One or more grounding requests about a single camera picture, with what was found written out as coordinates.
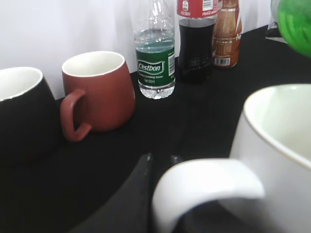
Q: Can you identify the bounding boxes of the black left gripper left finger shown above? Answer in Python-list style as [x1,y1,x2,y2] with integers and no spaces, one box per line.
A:
[71,153,153,233]

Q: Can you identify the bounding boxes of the green soda bottle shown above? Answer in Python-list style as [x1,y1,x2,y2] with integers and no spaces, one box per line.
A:
[270,0,311,57]

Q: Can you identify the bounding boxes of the Cestbon water bottle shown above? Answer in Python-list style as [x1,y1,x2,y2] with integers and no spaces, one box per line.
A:
[134,0,175,100]

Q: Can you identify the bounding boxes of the brown coffee drink bottle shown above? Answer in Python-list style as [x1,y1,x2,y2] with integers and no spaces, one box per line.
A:
[212,0,242,68]

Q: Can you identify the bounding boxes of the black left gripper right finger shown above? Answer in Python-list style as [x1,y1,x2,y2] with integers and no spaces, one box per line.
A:
[170,155,182,167]

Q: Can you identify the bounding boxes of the black table mat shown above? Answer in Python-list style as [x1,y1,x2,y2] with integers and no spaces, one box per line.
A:
[0,27,311,233]

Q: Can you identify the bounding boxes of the cola bottle red label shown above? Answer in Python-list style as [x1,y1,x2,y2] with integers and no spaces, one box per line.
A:
[177,0,218,83]

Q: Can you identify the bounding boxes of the white ceramic mug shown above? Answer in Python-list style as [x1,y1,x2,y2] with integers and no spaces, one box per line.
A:
[152,83,311,233]

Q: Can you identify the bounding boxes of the red ceramic mug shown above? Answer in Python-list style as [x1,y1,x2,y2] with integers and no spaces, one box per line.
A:
[60,51,136,142]

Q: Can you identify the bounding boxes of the black ceramic mug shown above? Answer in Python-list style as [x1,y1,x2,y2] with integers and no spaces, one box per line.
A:
[0,67,63,166]

